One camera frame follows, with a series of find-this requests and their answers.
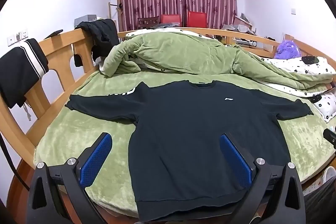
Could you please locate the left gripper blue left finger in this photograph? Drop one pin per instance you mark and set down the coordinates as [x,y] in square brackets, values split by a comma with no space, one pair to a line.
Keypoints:
[92,158]

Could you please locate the red chair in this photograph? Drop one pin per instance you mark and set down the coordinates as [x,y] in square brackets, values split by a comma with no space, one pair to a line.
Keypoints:
[196,19]
[174,19]

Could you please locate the right red chair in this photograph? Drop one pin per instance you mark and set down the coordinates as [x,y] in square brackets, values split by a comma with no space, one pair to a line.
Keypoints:
[196,19]

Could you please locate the left red chair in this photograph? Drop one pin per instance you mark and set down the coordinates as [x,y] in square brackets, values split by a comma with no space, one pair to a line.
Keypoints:
[174,19]

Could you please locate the green quilt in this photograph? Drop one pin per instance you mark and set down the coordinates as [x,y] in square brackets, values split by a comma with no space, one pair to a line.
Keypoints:
[187,52]

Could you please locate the wooden bed frame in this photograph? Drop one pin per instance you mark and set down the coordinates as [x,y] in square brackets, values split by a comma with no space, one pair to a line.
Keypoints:
[69,56]

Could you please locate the green plush bed sheet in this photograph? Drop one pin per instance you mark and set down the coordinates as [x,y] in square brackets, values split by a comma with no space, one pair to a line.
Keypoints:
[71,132]

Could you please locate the clutter pile on desk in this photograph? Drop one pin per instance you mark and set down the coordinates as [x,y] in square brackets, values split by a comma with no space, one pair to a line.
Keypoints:
[242,26]

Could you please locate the purple plush toy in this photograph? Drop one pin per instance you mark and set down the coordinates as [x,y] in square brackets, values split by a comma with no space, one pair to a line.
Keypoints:
[287,50]

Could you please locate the wooden clothes rack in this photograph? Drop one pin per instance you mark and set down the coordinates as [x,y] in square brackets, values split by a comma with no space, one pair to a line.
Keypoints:
[115,9]

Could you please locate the black jacket on headboard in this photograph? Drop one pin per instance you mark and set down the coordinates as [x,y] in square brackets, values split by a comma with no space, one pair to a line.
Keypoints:
[104,36]

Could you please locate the dark navy sweatshirt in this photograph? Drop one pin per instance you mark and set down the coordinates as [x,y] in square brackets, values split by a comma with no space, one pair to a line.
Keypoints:
[176,165]

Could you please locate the black white striped garment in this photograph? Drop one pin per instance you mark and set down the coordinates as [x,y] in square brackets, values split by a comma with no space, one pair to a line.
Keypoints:
[21,68]

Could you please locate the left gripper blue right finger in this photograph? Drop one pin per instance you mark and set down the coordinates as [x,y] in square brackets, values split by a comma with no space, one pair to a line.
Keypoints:
[239,160]

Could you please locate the dark wooden chair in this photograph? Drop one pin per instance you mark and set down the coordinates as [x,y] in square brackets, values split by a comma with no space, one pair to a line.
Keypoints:
[145,23]

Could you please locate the white floral pillow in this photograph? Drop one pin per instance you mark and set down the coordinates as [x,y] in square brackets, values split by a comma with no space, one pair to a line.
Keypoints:
[325,104]

